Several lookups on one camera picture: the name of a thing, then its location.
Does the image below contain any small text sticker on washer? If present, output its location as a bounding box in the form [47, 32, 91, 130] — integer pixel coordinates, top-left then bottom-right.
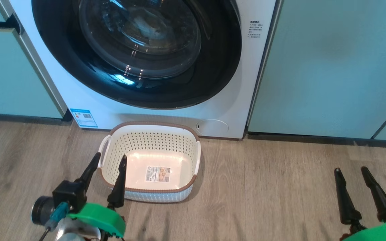
[248, 20, 264, 39]

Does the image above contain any round dark glass washer door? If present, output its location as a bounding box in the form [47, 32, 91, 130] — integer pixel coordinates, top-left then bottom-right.
[31, 0, 243, 110]

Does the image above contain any printed basket label sticker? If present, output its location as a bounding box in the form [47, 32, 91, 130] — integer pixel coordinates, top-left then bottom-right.
[145, 166, 172, 183]

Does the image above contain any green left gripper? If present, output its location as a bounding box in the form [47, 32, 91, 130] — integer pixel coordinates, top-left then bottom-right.
[68, 152, 128, 239]

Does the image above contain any blue energy label sticker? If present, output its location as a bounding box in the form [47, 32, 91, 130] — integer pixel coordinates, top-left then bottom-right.
[70, 108, 98, 129]

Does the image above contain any white front-load washing machine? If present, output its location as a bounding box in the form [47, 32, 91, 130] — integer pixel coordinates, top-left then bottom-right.
[0, 0, 282, 139]

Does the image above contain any teal cable connector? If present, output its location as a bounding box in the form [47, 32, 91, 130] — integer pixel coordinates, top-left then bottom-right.
[46, 202, 70, 231]

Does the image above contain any dark cabinet plinth strip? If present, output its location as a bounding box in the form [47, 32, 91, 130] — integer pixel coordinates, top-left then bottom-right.
[0, 112, 73, 126]
[248, 132, 386, 149]

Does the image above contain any white perforated basket brown rim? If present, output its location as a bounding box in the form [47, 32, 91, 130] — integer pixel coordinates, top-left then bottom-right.
[98, 121, 202, 203]

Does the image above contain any pale green cabinet with handle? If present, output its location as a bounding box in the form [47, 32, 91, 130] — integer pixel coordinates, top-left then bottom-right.
[0, 0, 64, 119]

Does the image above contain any wide pale green cabinet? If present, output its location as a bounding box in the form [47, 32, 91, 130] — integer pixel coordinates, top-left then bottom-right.
[248, 0, 386, 139]

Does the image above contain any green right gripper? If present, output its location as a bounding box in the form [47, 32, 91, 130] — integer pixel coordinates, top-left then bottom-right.
[334, 166, 386, 241]

